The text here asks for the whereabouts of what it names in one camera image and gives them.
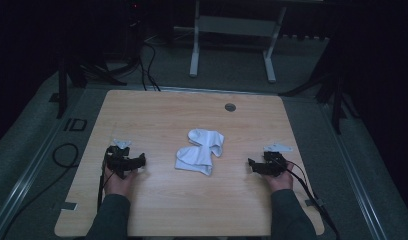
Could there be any person's left hand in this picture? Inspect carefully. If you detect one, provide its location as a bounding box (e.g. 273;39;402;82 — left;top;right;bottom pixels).
103;164;139;198

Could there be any person's right hand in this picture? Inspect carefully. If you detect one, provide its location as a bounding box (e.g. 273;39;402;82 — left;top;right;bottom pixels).
263;162;295;193

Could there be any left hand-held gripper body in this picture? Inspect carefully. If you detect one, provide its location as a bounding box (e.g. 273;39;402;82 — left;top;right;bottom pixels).
104;138;140;180

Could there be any white desk frame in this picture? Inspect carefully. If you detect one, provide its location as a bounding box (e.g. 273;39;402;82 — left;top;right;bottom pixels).
172;0;323;84

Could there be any black cable bundle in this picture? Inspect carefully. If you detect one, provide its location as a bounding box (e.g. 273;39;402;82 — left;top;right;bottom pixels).
135;19;180;92

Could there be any white sock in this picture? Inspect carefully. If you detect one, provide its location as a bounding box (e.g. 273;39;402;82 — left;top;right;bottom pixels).
187;128;226;158
174;145;215;177

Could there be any black metal stand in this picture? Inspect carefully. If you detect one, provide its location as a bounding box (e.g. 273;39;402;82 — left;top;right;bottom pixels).
48;39;128;120
279;43;361;136

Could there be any black floor cable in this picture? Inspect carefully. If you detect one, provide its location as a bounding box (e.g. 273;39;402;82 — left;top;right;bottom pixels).
0;142;80;240

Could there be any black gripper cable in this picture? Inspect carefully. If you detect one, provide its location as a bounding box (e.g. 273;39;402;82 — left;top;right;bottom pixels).
96;148;115;212
275;156;341;240

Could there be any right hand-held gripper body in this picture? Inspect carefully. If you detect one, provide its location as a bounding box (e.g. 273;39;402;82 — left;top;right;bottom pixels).
258;143;293;178

